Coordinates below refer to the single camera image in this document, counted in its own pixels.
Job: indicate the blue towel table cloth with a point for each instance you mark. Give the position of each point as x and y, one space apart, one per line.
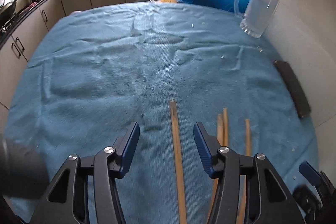
98 70

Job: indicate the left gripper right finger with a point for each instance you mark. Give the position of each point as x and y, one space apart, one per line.
268 199

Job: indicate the black wok on stove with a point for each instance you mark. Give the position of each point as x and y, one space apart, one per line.
7 12

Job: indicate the clear glass beer mug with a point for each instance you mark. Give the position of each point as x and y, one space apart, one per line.
256 17

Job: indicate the lower kitchen cabinets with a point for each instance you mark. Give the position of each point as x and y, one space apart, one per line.
24 35

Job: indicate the black smartphone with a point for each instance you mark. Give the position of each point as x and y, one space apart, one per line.
294 87

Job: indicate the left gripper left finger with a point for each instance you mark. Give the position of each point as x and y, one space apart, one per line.
66 198

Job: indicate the dark metal utensil holder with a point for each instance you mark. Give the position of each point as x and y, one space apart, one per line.
23 171

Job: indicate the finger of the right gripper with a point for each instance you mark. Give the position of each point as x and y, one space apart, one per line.
309 172

